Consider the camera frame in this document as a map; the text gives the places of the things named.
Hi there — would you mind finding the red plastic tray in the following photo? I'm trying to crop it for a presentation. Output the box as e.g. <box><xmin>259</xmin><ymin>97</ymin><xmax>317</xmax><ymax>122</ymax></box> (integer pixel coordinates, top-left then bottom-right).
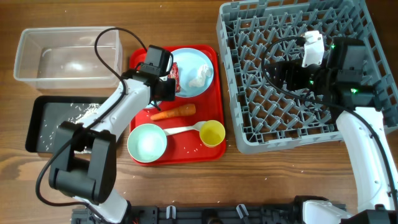
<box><xmin>129</xmin><ymin>45</ymin><xmax>226</xmax><ymax>166</ymax></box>

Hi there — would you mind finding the light blue bowl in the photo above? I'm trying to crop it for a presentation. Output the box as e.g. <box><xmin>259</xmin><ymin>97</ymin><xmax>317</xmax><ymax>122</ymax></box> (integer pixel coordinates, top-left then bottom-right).
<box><xmin>146</xmin><ymin>101</ymin><xmax>162</xmax><ymax>109</ymax></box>

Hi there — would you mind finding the right black cable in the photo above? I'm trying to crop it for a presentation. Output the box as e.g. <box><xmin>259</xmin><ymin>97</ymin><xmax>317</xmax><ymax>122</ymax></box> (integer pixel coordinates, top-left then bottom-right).
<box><xmin>260</xmin><ymin>35</ymin><xmax>398</xmax><ymax>209</ymax></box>

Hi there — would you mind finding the orange carrot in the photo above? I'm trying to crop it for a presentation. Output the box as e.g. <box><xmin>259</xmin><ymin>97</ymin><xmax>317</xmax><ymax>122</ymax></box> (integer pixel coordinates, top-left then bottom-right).
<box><xmin>150</xmin><ymin>104</ymin><xmax>196</xmax><ymax>121</ymax></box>

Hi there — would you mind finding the clear plastic bin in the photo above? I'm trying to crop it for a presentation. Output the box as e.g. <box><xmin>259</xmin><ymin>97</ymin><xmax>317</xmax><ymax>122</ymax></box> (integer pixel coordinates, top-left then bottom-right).
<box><xmin>13</xmin><ymin>26</ymin><xmax>123</xmax><ymax>89</ymax></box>

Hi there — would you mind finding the black cable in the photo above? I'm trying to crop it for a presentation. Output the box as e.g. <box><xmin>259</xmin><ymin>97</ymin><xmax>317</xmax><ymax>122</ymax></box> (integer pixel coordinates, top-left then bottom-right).
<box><xmin>35</xmin><ymin>27</ymin><xmax>175</xmax><ymax>208</ymax></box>
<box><xmin>260</xmin><ymin>35</ymin><xmax>398</xmax><ymax>209</ymax></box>

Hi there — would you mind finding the pale green bowl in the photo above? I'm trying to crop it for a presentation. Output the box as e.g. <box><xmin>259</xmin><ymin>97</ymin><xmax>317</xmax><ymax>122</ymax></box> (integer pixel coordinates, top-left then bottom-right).
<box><xmin>127</xmin><ymin>123</ymin><xmax>167</xmax><ymax>163</ymax></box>

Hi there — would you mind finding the white plastic spoon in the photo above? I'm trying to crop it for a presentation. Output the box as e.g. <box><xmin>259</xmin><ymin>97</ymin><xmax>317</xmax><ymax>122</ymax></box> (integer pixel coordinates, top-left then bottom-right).
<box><xmin>164</xmin><ymin>121</ymin><xmax>205</xmax><ymax>136</ymax></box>

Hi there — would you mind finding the yellow plastic cup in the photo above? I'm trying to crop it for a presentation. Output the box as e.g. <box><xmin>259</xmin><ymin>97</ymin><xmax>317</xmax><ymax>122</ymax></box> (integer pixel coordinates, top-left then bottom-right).
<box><xmin>199</xmin><ymin>120</ymin><xmax>226</xmax><ymax>147</ymax></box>

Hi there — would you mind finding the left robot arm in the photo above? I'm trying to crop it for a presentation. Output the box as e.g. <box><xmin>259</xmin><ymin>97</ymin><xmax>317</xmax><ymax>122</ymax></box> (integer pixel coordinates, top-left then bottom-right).
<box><xmin>44</xmin><ymin>45</ymin><xmax>175</xmax><ymax>223</ymax></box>

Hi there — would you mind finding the light blue plate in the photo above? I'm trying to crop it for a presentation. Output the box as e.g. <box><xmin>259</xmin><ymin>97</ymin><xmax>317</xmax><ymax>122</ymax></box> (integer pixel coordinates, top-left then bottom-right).
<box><xmin>172</xmin><ymin>48</ymin><xmax>215</xmax><ymax>98</ymax></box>

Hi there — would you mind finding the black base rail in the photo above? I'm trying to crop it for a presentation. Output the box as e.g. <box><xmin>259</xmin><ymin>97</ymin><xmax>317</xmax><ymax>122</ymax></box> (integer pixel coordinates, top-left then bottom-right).
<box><xmin>70</xmin><ymin>204</ymin><xmax>348</xmax><ymax>224</ymax></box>

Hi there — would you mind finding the grey dishwasher rack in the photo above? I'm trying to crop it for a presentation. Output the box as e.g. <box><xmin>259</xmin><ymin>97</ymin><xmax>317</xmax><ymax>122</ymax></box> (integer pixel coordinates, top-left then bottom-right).
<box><xmin>216</xmin><ymin>0</ymin><xmax>397</xmax><ymax>154</ymax></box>

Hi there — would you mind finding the red snack wrapper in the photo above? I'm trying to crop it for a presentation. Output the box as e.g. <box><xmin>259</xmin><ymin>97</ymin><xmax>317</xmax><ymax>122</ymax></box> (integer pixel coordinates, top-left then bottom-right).
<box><xmin>168</xmin><ymin>62</ymin><xmax>181</xmax><ymax>93</ymax></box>

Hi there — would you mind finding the left black cable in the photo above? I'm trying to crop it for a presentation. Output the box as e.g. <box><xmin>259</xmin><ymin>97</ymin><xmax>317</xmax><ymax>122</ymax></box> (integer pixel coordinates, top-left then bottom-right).
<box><xmin>35</xmin><ymin>27</ymin><xmax>175</xmax><ymax>208</ymax></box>

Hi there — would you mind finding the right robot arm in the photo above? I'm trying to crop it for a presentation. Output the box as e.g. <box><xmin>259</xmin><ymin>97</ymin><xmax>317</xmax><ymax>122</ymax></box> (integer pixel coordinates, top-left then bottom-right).
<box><xmin>261</xmin><ymin>33</ymin><xmax>397</xmax><ymax>223</ymax></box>

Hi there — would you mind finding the white tissue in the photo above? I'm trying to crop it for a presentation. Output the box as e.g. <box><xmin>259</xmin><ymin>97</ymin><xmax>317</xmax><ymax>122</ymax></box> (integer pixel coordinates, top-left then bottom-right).
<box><xmin>188</xmin><ymin>64</ymin><xmax>212</xmax><ymax>88</ymax></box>

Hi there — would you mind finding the white rice pile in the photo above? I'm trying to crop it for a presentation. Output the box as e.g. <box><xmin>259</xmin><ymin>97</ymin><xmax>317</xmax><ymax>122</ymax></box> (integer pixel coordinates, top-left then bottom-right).
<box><xmin>39</xmin><ymin>101</ymin><xmax>102</xmax><ymax>153</ymax></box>

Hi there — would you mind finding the black plastic bin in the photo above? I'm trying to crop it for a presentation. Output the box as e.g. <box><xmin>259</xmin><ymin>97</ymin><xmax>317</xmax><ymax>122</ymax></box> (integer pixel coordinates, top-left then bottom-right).
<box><xmin>25</xmin><ymin>96</ymin><xmax>106</xmax><ymax>153</ymax></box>

